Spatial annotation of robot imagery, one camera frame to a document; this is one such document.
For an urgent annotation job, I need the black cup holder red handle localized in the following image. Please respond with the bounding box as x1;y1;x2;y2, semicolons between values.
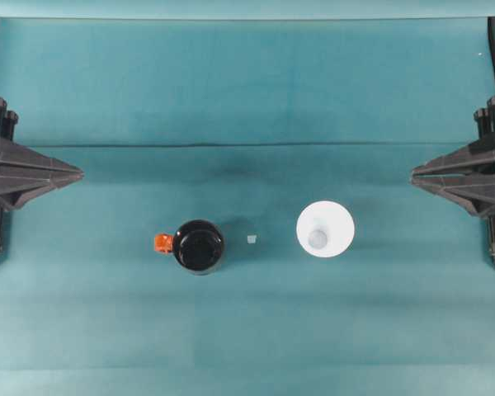
154;218;226;278

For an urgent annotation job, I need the blue-green table cloth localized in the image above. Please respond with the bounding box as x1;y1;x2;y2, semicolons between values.
0;0;495;396

